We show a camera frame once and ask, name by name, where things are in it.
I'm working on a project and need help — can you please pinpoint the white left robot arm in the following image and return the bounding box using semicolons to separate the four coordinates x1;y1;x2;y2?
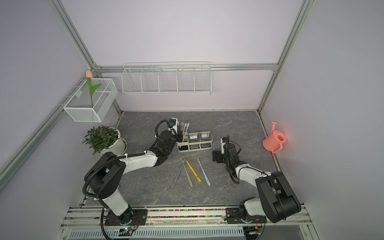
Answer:
82;130;183;225

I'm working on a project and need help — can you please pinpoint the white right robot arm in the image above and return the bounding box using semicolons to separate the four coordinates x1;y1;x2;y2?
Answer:
212;138;302;224

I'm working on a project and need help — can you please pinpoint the white toothbrush holder caddy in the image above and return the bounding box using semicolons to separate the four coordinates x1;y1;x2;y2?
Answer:
177;131;213;153

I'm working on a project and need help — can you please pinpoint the teal thin toothbrush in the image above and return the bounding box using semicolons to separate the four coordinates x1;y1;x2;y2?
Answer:
197;158;211;186

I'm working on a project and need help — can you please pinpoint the yellow toothbrush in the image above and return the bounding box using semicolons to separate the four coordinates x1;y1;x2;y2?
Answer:
184;158;202;183

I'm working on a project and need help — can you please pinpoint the pink watering can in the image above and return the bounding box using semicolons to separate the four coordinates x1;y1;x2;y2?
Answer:
263;122;288;154

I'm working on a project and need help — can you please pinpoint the potted green plant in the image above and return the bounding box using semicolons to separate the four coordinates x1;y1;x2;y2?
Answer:
83;125;128;155

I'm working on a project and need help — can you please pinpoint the white mesh basket small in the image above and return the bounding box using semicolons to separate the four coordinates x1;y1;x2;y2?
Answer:
63;78;118;123

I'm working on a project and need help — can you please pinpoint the pink artificial tulip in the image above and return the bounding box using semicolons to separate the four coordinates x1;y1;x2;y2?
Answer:
86;70;101;108

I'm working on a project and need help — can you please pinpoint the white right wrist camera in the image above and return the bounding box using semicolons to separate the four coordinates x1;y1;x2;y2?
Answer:
221;136;230;155

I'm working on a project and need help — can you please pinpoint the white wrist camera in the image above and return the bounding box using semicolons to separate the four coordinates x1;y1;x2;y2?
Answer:
221;136;230;155
169;118;179;135

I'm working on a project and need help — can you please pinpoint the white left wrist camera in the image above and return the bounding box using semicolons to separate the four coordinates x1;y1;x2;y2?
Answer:
169;118;179;135

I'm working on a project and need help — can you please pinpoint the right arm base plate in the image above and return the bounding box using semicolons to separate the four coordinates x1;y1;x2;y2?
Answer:
225;207;267;225

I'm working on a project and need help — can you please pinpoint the white wire basket long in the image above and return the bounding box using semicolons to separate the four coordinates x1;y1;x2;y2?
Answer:
122;62;212;95

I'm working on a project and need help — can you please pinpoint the white vented cable duct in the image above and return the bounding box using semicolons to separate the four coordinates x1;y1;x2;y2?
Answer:
67;226;245;240

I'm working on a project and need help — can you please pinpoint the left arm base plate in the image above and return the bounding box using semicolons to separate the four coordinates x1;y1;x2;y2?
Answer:
105;209;148;226

